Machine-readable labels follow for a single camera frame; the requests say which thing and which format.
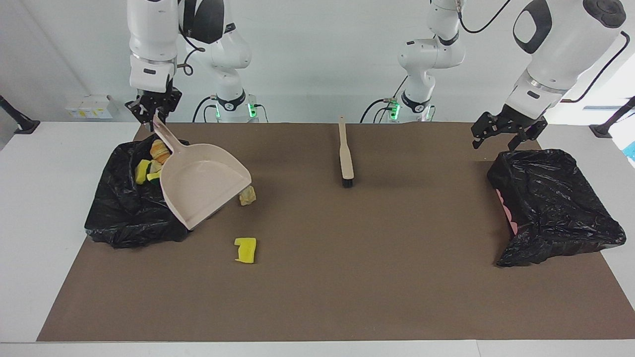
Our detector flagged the beige brush with black bristles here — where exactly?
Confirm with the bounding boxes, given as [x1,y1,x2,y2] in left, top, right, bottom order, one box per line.
[338,116,355,188]

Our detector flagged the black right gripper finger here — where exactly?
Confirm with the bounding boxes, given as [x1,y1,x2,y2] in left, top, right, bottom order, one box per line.
[125,101,151,132]
[158,98,183,124]

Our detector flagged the orange striped toy croissant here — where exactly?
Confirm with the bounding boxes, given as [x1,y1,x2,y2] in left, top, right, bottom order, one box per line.
[150,139,173,165]

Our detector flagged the black base cable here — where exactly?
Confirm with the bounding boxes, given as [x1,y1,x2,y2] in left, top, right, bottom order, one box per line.
[192,97,219,123]
[361,97,397,123]

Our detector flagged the black camera stand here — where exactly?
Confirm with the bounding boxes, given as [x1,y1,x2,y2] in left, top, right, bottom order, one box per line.
[589,97,635,138]
[0,95,40,134]

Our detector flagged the beige plastic dustpan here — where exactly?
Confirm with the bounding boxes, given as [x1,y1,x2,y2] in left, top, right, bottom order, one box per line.
[151,114,252,231]

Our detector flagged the left black trash bag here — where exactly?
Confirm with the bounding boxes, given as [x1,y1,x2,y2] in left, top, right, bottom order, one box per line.
[486,149,627,267]

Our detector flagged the black right base cable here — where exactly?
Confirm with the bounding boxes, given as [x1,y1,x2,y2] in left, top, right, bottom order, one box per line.
[192,97,219,123]

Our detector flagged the right black trash bag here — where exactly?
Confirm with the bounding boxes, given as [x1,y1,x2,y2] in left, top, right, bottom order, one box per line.
[83,133,200,249]

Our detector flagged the black trash bag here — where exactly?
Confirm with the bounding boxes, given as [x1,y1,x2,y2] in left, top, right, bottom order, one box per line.
[486,149,627,267]
[83,133,200,249]

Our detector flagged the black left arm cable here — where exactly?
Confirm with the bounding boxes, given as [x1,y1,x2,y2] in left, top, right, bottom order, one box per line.
[455,0,631,104]

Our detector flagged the brown table mat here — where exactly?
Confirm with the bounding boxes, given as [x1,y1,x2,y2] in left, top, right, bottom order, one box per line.
[37,122,635,342]

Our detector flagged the black left base cable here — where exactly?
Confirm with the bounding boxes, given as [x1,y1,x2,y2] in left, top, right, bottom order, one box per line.
[361,97,397,123]

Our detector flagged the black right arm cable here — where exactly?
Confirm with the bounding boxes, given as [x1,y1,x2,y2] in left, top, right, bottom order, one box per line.
[176,30,206,77]

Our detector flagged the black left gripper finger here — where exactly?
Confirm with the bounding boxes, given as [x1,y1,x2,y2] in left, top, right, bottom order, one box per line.
[470,112,503,149]
[507,121,546,152]

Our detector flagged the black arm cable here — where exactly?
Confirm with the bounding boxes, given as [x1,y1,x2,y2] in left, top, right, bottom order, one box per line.
[176,30,206,77]
[455,0,631,104]

